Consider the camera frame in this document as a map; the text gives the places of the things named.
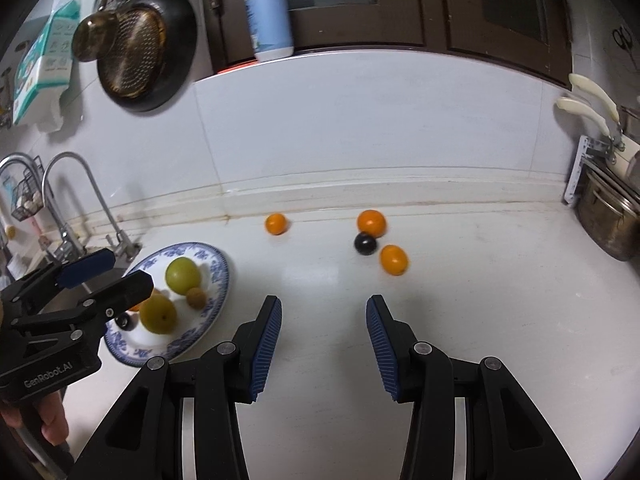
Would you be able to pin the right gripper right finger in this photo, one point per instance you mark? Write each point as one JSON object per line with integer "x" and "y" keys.
{"x": 506, "y": 435}

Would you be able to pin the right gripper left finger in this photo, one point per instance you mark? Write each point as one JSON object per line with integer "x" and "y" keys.
{"x": 140, "y": 436}

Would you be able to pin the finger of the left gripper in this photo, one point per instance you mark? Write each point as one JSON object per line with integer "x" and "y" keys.
{"x": 114, "y": 299}
{"x": 77, "y": 272}

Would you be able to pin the dark plum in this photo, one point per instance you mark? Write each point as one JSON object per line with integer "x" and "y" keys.
{"x": 125, "y": 321}
{"x": 365, "y": 244}

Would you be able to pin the yellow pear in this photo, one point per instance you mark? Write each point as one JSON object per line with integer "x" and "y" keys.
{"x": 158, "y": 315}

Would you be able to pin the green pear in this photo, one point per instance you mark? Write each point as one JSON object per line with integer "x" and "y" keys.
{"x": 182, "y": 275}

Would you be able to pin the tan longan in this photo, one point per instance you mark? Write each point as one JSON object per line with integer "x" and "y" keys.
{"x": 196, "y": 298}

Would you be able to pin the small orange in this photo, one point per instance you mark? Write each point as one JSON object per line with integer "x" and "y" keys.
{"x": 276, "y": 224}
{"x": 394, "y": 260}

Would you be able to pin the large orange front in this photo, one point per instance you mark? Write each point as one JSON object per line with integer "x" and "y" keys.
{"x": 137, "y": 307}

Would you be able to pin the person hand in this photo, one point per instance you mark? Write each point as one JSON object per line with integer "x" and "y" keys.
{"x": 54, "y": 426}

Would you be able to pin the stainless steel sink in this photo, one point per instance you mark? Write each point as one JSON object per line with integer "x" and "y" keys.
{"x": 58, "y": 299}

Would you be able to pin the chrome sink faucet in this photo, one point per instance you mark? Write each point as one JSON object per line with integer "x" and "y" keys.
{"x": 70, "y": 248}

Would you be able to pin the blue white porcelain plate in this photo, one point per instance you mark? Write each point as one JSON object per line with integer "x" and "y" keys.
{"x": 135, "y": 346}

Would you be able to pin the teal paper towel pack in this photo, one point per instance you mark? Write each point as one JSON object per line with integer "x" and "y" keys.
{"x": 43, "y": 74}

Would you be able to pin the brass perforated strainer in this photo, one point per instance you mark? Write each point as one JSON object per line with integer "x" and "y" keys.
{"x": 134, "y": 60}

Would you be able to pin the stainless steel pot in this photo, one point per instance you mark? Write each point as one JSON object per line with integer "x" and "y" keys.
{"x": 609, "y": 217}

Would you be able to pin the black frying pan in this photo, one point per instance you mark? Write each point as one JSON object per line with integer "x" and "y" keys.
{"x": 179, "y": 19}

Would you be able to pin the metal dish rack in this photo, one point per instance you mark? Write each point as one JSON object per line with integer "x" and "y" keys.
{"x": 590, "y": 156}

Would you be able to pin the white blue pump bottle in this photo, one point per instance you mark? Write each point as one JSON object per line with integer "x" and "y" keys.
{"x": 270, "y": 29}

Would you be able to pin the black scissors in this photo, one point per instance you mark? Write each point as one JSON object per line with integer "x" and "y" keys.
{"x": 623, "y": 39}

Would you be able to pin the black wire basket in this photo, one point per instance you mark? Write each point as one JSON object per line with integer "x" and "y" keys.
{"x": 26, "y": 197}

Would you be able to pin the cream handle lower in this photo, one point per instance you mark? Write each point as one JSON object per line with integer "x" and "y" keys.
{"x": 581, "y": 109}

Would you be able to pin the cream handle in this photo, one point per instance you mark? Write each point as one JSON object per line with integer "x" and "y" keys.
{"x": 581, "y": 109}
{"x": 586, "y": 84}

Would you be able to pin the cream handle upper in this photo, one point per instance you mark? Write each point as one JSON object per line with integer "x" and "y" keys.
{"x": 586, "y": 84}

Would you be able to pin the dark wooden window frame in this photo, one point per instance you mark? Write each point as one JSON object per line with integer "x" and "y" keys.
{"x": 532, "y": 36}

